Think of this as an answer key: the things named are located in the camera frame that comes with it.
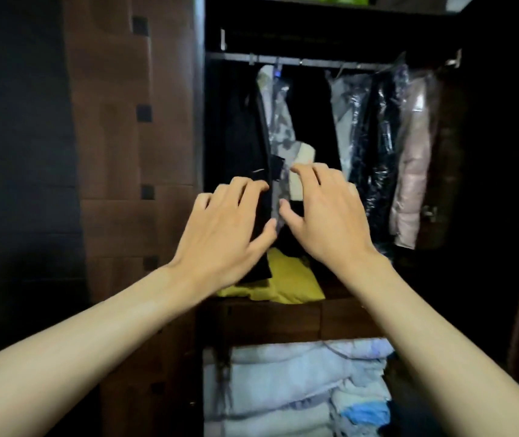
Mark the blue folded cloth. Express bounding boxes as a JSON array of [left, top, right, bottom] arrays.
[[344, 401, 391, 427]]

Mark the yellow folded cloth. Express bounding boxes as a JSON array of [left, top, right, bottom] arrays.
[[216, 247, 326, 305]]

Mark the person's left hand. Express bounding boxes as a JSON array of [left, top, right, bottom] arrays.
[[168, 177, 279, 296]]

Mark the person's right hand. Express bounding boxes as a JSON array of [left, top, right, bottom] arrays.
[[279, 162, 379, 279]]

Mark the pink jacket in plastic cover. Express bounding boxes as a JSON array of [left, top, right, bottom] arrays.
[[389, 76, 438, 250]]

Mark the grey floral hanging garment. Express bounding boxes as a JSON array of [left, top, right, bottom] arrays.
[[258, 64, 297, 232]]

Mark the black hanging garment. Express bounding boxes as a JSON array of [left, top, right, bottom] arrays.
[[207, 63, 273, 285]]

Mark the grey shirt in plastic cover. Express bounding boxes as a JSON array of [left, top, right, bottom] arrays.
[[326, 70, 371, 180]]

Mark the black garment in plastic cover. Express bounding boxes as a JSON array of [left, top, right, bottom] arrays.
[[350, 63, 410, 257]]

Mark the person's right forearm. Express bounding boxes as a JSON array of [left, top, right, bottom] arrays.
[[335, 252, 519, 437]]

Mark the person's left forearm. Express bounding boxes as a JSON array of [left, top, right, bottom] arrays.
[[0, 264, 217, 437]]

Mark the brown patterned wardrobe door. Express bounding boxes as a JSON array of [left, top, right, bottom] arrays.
[[61, 0, 206, 437]]

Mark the wide brown wooden drawer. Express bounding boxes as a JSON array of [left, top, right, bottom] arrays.
[[218, 299, 323, 346]]

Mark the dark brown hanging garment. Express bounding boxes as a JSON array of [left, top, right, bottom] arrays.
[[416, 70, 467, 251]]

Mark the cream hanging garment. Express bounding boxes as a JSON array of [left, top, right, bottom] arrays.
[[287, 141, 317, 201]]

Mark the narrow brown wooden drawer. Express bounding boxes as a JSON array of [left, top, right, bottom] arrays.
[[322, 296, 385, 341]]

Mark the stack of folded white bedding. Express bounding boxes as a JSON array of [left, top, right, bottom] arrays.
[[202, 338, 395, 437]]

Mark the metal clothes rail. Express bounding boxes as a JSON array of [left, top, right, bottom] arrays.
[[207, 51, 463, 72]]

